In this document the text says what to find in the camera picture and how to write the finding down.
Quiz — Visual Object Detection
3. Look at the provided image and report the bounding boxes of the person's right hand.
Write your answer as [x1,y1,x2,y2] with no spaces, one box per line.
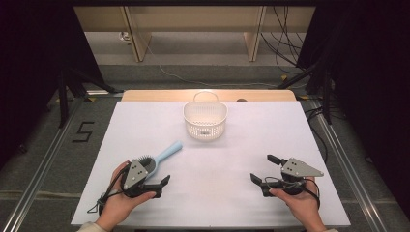
[269,176,327,232]

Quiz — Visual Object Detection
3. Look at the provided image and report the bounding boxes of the beige wooden desk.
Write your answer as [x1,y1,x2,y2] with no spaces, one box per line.
[73,5,316,63]

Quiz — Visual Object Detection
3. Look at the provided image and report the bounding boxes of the black curtain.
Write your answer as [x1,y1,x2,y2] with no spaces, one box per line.
[296,0,410,221]
[0,0,105,168]

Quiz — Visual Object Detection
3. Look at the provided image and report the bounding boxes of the light blue hairbrush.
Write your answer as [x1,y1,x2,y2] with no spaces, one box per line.
[136,139,184,182]

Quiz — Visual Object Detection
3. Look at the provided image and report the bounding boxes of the wooden table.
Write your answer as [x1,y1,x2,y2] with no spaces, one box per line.
[71,89,352,228]

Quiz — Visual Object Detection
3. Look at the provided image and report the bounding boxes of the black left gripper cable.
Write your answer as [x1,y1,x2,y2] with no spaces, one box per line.
[86,166,132,216]

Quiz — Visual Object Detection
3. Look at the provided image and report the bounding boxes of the black floor cable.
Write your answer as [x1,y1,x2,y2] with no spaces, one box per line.
[305,105,329,164]

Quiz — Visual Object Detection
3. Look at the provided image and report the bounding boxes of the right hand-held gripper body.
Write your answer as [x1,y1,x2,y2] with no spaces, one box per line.
[261,157,325,198]

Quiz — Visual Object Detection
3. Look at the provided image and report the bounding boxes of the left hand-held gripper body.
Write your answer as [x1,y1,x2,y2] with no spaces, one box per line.
[120,159,162,199]

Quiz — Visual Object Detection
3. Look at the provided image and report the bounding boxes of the black metal stand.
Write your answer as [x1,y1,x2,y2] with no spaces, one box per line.
[57,66,124,130]
[276,61,334,126]

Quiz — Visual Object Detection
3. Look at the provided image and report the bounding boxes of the metal floor rail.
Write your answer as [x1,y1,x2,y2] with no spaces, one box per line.
[0,96,85,232]
[306,98,390,232]

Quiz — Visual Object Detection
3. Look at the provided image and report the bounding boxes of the white plastic basket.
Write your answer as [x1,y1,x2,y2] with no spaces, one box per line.
[183,90,229,142]

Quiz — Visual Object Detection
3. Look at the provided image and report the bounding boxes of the bunch of black cables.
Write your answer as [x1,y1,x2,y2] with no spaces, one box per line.
[260,5,311,75]

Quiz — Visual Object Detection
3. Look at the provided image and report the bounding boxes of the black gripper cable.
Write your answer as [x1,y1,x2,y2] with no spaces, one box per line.
[86,166,132,216]
[263,175,321,211]

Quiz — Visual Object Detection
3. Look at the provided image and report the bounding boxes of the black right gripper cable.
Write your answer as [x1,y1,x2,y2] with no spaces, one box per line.
[263,175,321,211]

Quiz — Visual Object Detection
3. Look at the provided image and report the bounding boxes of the person's left hand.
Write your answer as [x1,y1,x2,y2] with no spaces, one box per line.
[95,160,157,230]

